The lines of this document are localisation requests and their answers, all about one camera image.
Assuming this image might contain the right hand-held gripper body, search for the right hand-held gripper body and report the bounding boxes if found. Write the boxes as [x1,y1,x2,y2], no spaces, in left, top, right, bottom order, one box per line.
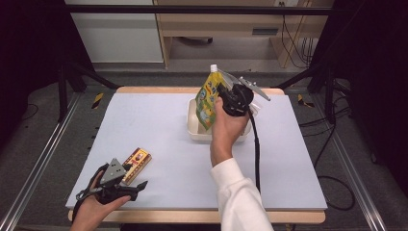
[220,70,271,117]

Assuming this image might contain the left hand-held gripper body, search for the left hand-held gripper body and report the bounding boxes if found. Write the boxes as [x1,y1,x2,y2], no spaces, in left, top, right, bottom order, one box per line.
[95,158,138,205]

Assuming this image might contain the red and yellow box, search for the red and yellow box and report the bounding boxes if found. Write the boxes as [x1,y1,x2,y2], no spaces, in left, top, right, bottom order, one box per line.
[121,147,153,187]

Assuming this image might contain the yellow spout pouch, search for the yellow spout pouch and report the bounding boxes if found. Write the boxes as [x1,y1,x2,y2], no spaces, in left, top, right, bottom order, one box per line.
[194,64,227,131]

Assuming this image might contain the white plastic container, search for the white plastic container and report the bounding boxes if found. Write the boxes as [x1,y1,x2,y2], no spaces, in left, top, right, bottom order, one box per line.
[186,95,261,143]

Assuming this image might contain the person's right hand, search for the person's right hand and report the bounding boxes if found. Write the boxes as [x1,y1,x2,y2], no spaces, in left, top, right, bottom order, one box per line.
[210,96,250,167]

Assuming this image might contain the person's left hand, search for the person's left hand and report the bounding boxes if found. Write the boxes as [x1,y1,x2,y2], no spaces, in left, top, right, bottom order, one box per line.
[69,171,132,231]

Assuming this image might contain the white table mat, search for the white table mat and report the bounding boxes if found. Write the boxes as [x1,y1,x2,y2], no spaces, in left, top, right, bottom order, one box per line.
[65,92,328,211]

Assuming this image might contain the wooden desk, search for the wooden desk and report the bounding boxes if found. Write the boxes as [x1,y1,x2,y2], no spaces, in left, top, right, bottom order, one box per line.
[153,0,335,69]

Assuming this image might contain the yellow and black tape marker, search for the yellow and black tape marker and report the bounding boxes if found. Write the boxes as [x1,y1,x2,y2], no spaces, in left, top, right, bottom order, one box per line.
[90,91,105,110]
[296,93,316,109]

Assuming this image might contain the black metal stand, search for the black metal stand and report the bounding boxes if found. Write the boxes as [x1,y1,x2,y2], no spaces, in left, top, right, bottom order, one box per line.
[57,62,121,123]
[275,64,338,124]

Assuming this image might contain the black horizontal bar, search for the black horizontal bar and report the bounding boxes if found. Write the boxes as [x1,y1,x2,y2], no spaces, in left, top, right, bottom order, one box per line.
[62,4,335,16]

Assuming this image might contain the white cabinet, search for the white cabinet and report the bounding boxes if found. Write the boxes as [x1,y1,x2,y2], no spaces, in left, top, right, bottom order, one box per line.
[64,0,165,64]

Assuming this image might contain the black curtain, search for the black curtain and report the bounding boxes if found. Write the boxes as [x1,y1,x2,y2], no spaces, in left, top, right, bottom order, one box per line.
[0,0,94,145]
[307,0,408,196]

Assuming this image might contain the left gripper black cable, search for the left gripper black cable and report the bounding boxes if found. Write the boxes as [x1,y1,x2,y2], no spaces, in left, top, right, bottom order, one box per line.
[71,163,110,223]

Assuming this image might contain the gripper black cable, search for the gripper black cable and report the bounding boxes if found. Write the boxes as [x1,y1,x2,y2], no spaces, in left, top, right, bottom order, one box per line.
[245,109,356,212]
[71,163,110,223]

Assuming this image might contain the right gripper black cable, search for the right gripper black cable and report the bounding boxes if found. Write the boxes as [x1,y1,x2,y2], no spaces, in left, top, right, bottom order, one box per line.
[245,109,356,212]

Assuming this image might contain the black wall cables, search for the black wall cables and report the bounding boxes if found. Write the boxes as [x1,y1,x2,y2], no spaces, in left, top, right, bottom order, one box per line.
[279,1,318,69]

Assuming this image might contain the aluminium rail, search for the aluminium rail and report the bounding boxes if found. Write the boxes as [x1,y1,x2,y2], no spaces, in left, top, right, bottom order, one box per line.
[312,92,388,231]
[0,92,81,231]

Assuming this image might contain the black floor cables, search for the black floor cables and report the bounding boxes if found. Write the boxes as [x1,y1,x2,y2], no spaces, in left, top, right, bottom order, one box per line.
[299,80,352,169]

